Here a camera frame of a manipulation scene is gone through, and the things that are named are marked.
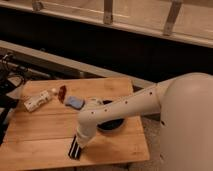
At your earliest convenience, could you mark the dark red small object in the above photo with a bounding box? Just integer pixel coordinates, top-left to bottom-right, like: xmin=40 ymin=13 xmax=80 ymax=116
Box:
xmin=58 ymin=85 xmax=67 ymax=103

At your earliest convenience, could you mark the clear plastic cup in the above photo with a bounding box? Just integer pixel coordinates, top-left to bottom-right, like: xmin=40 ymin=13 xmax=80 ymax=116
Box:
xmin=86 ymin=98 xmax=103 ymax=108

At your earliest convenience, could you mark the blue sponge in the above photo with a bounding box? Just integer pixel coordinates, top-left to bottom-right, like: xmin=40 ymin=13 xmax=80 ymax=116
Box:
xmin=65 ymin=96 xmax=85 ymax=110

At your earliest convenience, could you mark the black white striped eraser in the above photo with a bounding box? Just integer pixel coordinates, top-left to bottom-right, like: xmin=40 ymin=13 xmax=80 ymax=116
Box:
xmin=68 ymin=137 xmax=82 ymax=160

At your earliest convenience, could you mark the black round plate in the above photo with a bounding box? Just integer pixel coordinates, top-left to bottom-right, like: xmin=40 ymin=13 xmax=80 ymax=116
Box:
xmin=96 ymin=99 xmax=126 ymax=132

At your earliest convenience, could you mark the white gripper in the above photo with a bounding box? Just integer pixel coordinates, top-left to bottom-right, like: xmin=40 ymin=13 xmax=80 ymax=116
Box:
xmin=76 ymin=127 xmax=96 ymax=148

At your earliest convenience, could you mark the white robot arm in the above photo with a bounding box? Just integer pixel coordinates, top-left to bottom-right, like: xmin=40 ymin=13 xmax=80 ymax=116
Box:
xmin=77 ymin=73 xmax=213 ymax=171

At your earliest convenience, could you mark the black equipment at left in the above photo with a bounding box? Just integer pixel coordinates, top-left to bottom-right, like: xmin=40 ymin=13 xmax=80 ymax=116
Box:
xmin=0 ymin=53 xmax=26 ymax=145

